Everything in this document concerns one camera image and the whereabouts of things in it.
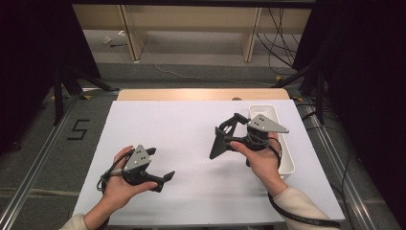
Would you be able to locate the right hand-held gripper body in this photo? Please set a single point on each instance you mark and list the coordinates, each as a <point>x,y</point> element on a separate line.
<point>265,126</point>

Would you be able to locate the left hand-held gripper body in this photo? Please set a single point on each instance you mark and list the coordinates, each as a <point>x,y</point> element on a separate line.
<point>137,159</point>

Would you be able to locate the white plastic storage box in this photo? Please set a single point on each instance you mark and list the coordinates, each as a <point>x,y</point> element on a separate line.
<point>266,110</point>

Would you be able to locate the person's left hand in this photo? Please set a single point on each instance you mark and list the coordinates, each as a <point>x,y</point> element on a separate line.
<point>119,191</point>

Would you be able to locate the person's right hand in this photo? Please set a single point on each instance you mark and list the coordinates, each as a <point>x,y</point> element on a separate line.
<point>265,163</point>

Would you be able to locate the white board sheet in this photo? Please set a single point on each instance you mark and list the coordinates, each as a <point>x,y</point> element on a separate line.
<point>191,179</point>

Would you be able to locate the black metal stand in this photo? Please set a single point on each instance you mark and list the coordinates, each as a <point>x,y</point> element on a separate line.
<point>58,96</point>
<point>320,96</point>

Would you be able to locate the light wooden shelf unit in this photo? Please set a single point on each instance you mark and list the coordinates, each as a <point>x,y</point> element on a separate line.
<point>191,19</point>

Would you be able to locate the black curtain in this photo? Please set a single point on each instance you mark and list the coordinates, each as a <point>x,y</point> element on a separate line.
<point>28,64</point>
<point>367,80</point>

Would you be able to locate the white paper scrap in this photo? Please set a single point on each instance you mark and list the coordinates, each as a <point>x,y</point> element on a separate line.
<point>107,40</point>

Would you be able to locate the aluminium floor rail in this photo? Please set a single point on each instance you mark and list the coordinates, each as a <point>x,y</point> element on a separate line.
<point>32,172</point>
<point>344,179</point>

